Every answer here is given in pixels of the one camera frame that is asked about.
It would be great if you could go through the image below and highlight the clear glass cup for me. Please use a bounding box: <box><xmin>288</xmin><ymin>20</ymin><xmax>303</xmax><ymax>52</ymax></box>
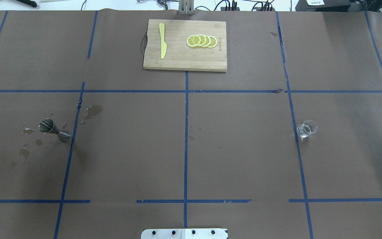
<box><xmin>296</xmin><ymin>120</ymin><xmax>318</xmax><ymax>138</ymax></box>

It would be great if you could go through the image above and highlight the steel jigger measuring cup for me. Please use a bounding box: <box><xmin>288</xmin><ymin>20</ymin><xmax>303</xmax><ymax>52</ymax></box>
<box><xmin>38</xmin><ymin>119</ymin><xmax>72</xmax><ymax>142</ymax></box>

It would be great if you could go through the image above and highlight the wooden cutting board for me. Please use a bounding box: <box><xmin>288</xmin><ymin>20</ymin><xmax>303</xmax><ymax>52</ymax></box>
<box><xmin>143</xmin><ymin>19</ymin><xmax>227</xmax><ymax>72</ymax></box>

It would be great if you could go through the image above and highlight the yellow plastic knife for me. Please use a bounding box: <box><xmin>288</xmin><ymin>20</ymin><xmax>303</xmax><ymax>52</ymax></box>
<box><xmin>158</xmin><ymin>23</ymin><xmax>168</xmax><ymax>59</ymax></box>

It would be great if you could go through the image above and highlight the aluminium frame post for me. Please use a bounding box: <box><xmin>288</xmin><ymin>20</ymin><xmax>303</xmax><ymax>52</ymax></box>
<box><xmin>178</xmin><ymin>0</ymin><xmax>195</xmax><ymax>15</ymax></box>

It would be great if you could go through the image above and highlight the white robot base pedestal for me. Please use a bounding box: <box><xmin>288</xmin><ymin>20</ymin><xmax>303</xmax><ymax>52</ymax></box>
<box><xmin>141</xmin><ymin>228</ymin><xmax>228</xmax><ymax>239</ymax></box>

